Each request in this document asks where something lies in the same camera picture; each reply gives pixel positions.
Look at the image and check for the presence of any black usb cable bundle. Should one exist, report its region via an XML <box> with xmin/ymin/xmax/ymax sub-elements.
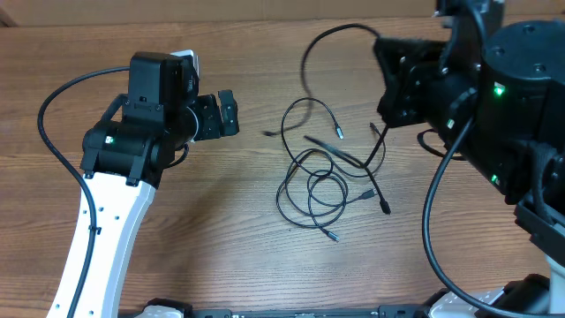
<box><xmin>262</xmin><ymin>22</ymin><xmax>393</xmax><ymax>243</ymax></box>

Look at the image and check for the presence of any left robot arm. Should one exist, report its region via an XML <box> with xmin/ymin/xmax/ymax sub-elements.
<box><xmin>37</xmin><ymin>49</ymin><xmax>239</xmax><ymax>317</ymax></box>

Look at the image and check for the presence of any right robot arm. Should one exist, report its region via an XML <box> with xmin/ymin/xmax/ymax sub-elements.
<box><xmin>373</xmin><ymin>18</ymin><xmax>564</xmax><ymax>317</ymax></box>

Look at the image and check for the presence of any right camera cable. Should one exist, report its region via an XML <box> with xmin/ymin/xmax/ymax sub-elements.
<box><xmin>417</xmin><ymin>114</ymin><xmax>565</xmax><ymax>318</ymax></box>

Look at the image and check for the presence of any camera cable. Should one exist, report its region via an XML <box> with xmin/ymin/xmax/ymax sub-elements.
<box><xmin>36</xmin><ymin>65</ymin><xmax>132</xmax><ymax>318</ymax></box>
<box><xmin>417</xmin><ymin>114</ymin><xmax>565</xmax><ymax>318</ymax></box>

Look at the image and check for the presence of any left camera cable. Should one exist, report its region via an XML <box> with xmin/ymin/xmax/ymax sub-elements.
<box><xmin>36</xmin><ymin>65</ymin><xmax>132</xmax><ymax>318</ymax></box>

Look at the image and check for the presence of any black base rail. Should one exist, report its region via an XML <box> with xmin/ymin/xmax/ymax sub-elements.
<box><xmin>117</xmin><ymin>299</ymin><xmax>430</xmax><ymax>318</ymax></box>

